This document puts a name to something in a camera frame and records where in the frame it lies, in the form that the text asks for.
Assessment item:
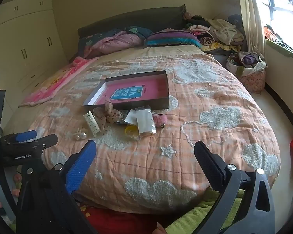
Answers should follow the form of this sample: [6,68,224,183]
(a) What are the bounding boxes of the floral fabric basket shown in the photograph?
[226,51,268,95]

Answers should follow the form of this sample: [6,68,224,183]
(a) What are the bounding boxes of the green windowsill cloth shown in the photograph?
[265,39,293,67]

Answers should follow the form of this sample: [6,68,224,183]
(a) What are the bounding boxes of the person's right hand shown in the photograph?
[153,222,167,234]

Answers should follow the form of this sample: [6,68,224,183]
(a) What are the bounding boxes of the polka dot bow hair tie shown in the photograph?
[92,97,122,130]

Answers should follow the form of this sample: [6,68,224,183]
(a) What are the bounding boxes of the yellow round item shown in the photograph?
[125,124,140,141]

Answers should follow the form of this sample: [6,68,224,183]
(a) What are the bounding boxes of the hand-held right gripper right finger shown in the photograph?
[194,140,275,234]

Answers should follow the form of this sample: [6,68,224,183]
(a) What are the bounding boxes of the cream garment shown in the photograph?
[208,19,245,46]

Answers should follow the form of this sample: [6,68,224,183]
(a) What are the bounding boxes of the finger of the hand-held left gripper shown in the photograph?
[4,130,38,144]
[5,134,59,152]

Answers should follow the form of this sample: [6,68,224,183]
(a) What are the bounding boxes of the pink and dark floral duvet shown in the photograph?
[77,26,153,59]

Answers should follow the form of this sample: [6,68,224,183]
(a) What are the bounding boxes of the green fuzzy cloth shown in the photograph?
[164,187,245,234]

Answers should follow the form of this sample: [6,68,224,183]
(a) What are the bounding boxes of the cream wardrobe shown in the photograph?
[0,0,69,117]

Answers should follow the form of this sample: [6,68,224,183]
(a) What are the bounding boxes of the striped purple teal pillow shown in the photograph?
[143,30,202,50]

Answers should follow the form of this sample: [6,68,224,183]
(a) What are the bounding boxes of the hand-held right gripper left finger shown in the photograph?
[16,139,98,234]

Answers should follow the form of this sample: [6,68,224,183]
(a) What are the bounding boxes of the clothes on windowsill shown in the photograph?
[263,25,293,54]

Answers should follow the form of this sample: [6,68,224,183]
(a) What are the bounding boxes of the pile of clothes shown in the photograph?
[183,11,247,54]

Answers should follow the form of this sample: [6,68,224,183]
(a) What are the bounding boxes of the small white plastic bag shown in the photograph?
[124,109,138,125]

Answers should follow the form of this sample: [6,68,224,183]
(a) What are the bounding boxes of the cream curtain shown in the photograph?
[235,0,267,59]

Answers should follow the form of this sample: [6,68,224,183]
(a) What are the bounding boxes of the red cloth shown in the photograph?
[80,204,167,234]

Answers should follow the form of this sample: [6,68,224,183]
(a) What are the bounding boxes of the cream hair claw clip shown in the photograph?
[82,110,100,137]

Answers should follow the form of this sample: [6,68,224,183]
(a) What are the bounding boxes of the grey box with pink inside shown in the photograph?
[82,70,170,110]

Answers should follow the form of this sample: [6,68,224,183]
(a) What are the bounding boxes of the clear bag with white card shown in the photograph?
[135,105,157,140]

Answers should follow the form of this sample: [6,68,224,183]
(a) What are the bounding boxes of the silvery plastic bag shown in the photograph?
[115,109,130,125]

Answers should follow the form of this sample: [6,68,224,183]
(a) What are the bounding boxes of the pink cartoon blanket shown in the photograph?
[18,57,100,108]

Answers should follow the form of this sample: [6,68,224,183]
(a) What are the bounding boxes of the pearl hair ornament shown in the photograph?
[68,126,89,141]

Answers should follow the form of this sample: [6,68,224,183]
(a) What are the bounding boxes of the dark bed headboard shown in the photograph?
[77,4,187,38]

